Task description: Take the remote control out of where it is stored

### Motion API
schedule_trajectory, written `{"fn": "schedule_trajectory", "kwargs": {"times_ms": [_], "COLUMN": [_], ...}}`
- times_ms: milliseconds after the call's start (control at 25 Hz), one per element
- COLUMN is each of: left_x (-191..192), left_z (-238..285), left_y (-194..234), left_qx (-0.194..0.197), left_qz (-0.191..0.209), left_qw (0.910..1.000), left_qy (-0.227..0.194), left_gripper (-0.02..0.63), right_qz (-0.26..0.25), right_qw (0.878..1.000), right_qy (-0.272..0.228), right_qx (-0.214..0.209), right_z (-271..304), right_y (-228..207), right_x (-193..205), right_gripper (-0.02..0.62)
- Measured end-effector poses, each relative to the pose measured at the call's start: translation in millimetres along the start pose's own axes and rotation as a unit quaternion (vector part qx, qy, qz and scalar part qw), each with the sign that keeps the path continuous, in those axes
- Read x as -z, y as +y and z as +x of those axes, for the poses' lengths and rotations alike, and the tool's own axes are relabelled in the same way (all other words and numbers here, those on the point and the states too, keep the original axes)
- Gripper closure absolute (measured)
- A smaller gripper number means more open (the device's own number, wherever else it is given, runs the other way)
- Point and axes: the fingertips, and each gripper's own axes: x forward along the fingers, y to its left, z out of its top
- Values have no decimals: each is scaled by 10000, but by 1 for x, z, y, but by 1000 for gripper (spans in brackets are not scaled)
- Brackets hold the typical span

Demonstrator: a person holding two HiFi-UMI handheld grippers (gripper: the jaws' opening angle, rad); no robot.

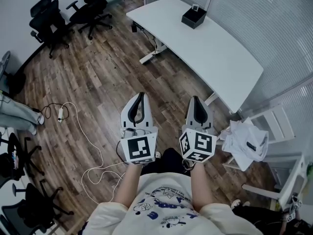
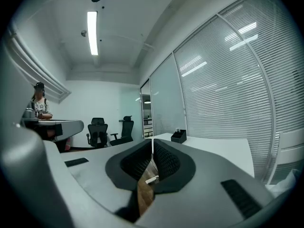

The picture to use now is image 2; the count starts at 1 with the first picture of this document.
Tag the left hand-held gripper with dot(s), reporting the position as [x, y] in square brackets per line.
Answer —
[28, 170]

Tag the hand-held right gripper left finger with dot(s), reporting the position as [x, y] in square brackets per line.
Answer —
[95, 174]

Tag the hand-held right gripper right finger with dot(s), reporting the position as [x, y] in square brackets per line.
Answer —
[202, 193]

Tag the black office chair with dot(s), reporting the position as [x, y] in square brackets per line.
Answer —
[97, 132]
[126, 130]

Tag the grey cylinder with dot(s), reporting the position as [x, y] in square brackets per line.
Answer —
[29, 114]

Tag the white desk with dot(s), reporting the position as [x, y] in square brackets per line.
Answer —
[221, 151]

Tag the white power strip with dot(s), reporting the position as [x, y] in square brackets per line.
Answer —
[152, 179]

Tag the black desk organizer box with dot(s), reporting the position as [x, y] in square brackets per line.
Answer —
[178, 138]

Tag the white crumpled cloth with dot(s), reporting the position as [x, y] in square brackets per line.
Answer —
[288, 182]

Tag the ceiling dome sensor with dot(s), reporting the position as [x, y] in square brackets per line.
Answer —
[83, 33]

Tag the long ceiling light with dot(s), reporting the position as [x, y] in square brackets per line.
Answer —
[92, 32]

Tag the white window blinds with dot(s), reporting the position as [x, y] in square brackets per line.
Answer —
[225, 98]

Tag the frosted glass partition panel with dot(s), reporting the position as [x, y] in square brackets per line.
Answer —
[166, 98]

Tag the white wall pipes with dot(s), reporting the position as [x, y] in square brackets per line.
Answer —
[35, 68]

